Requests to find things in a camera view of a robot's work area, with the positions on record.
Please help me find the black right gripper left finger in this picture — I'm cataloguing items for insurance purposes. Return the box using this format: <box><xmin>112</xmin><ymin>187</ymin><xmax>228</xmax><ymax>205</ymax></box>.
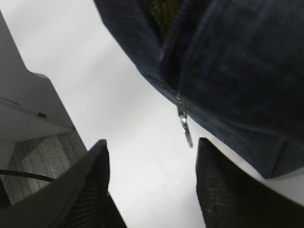
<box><xmin>0</xmin><ymin>140</ymin><xmax>126</xmax><ymax>228</ymax></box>

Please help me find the silver zipper pull ring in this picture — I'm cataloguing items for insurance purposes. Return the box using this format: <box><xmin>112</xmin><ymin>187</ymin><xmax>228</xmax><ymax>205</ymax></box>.
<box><xmin>175</xmin><ymin>93</ymin><xmax>193</xmax><ymax>148</ymax></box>

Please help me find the black floor cable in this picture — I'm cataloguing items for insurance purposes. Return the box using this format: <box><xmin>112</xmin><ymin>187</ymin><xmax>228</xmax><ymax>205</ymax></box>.
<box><xmin>0</xmin><ymin>169</ymin><xmax>57</xmax><ymax>183</ymax></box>

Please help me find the navy blue lunch bag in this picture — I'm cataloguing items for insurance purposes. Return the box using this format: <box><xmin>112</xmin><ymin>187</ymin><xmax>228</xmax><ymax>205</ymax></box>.
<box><xmin>95</xmin><ymin>0</ymin><xmax>304</xmax><ymax>179</ymax></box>

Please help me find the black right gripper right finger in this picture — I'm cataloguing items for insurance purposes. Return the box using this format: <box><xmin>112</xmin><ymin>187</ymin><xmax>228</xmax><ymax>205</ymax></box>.
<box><xmin>196</xmin><ymin>138</ymin><xmax>304</xmax><ymax>228</ymax></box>

